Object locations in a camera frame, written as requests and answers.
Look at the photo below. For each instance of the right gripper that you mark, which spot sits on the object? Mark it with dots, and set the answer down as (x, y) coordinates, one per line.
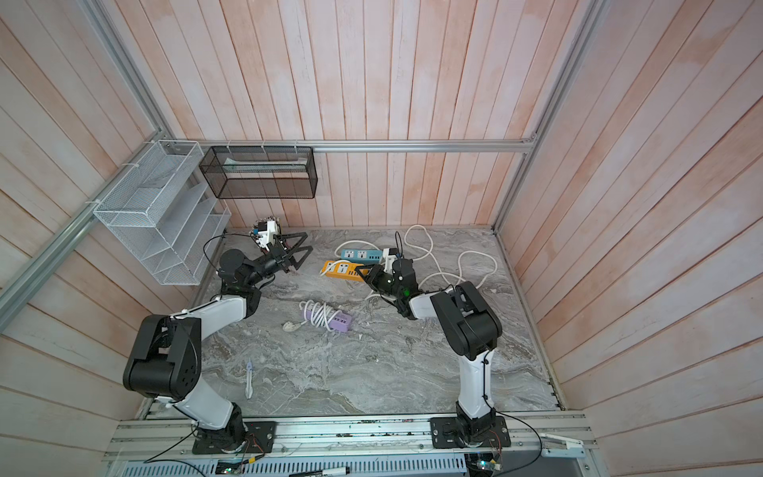
(378, 278)

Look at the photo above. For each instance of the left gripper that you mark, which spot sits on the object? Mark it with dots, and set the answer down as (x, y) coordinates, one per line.
(283, 255)

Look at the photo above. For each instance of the teal power strip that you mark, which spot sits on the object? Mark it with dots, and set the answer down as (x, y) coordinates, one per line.
(361, 256)

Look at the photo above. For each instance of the orange power strip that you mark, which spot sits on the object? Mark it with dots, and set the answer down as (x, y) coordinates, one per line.
(341, 269)

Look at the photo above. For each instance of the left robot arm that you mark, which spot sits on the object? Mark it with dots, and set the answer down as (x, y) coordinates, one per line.
(166, 358)

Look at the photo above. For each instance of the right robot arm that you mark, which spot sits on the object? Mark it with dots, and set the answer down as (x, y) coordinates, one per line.
(472, 329)

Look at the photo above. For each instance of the black mesh basket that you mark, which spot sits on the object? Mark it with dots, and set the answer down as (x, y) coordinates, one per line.
(260, 172)

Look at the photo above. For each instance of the black marker pen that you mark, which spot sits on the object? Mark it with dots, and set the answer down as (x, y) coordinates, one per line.
(328, 472)

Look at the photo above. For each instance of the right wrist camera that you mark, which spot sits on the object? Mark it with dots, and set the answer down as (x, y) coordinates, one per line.
(390, 256)

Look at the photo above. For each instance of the white wire mesh shelf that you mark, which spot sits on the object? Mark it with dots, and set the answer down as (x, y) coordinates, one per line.
(164, 221)

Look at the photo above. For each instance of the horizontal aluminium wall rail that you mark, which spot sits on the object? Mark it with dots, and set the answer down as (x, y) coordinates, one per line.
(386, 145)

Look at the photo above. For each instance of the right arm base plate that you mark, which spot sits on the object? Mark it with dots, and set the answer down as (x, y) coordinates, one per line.
(460, 432)

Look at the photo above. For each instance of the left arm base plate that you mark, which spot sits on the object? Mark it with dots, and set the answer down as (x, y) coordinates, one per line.
(249, 436)

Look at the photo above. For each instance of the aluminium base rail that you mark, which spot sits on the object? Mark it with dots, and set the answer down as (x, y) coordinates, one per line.
(523, 444)

